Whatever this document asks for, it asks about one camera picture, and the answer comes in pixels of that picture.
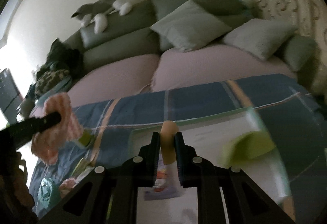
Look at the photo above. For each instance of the teal plastic case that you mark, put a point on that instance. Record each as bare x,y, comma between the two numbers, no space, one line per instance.
48,193

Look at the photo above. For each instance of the pink seat cushion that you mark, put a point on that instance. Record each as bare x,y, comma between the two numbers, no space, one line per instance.
119,79
213,63

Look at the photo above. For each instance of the black white patterned cushion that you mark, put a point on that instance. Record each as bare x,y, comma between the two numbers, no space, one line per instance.
49,80

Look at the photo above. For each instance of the yellow green tissue pack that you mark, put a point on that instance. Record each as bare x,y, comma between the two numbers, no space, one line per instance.
246,147

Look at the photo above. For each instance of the patterned lace curtain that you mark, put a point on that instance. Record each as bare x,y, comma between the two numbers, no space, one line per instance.
310,18

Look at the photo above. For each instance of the dark clothes pile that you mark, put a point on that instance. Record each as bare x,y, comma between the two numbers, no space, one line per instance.
60,57

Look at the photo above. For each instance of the pink right seat cushion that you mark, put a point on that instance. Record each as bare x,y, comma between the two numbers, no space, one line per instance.
213,63

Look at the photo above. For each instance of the pink scrunchie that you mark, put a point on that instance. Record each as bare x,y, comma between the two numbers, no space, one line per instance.
67,186

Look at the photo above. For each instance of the pale grey throw pillow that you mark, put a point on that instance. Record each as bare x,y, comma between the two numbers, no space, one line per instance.
260,37

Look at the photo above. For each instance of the dark cabinet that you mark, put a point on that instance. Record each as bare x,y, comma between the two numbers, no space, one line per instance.
10,97

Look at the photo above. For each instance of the grey green sofa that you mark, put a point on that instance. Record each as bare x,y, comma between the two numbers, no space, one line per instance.
131,35

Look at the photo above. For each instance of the beige sock with print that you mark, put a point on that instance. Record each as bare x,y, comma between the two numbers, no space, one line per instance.
168,175

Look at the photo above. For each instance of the green small carton box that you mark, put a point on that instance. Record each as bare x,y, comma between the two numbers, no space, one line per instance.
86,140

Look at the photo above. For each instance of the pink white striped fuzzy cloth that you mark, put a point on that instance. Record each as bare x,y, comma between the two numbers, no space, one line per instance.
45,145

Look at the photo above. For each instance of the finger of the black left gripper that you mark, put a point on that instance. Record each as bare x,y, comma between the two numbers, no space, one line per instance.
20,133

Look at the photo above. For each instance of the grey husky plush toy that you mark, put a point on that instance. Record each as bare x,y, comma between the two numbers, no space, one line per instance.
97,13

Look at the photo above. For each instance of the light grey square pillow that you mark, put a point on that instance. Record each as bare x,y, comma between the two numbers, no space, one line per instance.
190,27

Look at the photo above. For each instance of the green armrest cushion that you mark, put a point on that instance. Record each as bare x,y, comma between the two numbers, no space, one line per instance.
298,50

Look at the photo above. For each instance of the purple booklet in tray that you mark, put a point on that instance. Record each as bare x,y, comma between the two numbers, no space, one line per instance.
162,192

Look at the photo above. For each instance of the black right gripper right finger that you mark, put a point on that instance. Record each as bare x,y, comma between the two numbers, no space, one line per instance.
193,170

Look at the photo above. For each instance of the pink left seat cushion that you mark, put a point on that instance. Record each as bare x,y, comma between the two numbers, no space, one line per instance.
119,79

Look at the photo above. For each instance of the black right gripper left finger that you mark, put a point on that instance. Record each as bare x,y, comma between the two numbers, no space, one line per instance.
141,170

